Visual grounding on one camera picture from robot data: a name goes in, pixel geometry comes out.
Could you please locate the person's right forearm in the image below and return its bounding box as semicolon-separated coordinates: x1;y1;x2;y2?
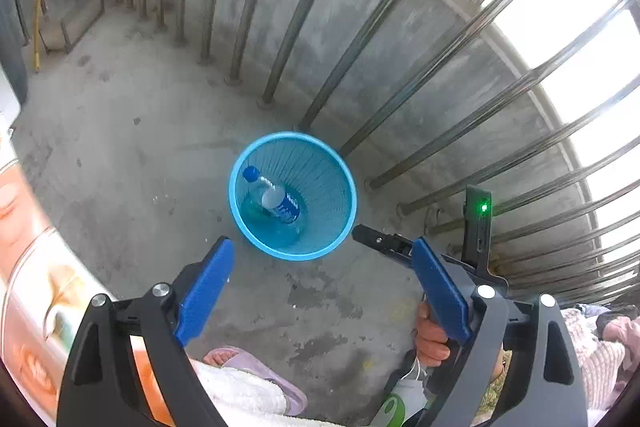
474;342;513;413

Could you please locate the white green packet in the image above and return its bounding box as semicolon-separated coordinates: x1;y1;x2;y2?
370;369;428;427

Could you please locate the dark grey cabinet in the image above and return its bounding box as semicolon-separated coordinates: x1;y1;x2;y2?
0;0;30;105

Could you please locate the person's right hand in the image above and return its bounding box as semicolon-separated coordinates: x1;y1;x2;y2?
413;299;453;367

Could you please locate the pink striped cloth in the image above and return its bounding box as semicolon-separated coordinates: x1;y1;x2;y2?
560;302;640;413

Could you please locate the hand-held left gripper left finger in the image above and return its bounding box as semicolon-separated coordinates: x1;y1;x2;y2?
56;236;236;427

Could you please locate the purple slipper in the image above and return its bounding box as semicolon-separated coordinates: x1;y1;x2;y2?
204;346;309;416

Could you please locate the clear bottle with blue label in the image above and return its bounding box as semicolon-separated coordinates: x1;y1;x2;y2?
242;165;303;226

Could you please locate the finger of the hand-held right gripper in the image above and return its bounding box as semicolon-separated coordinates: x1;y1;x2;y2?
351;224;417;271

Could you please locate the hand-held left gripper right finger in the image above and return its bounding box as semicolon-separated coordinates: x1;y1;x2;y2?
410;237;589;427

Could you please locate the person's foot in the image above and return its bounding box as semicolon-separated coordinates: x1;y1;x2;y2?
204;349;237;369

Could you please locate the metal balcony railing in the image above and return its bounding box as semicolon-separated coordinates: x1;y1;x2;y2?
10;0;640;308

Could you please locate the blue plastic waste basket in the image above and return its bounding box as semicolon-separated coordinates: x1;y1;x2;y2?
228;132;358;262

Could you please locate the table with patterned tablecloth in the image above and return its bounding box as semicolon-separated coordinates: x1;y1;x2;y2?
0;72;171;427

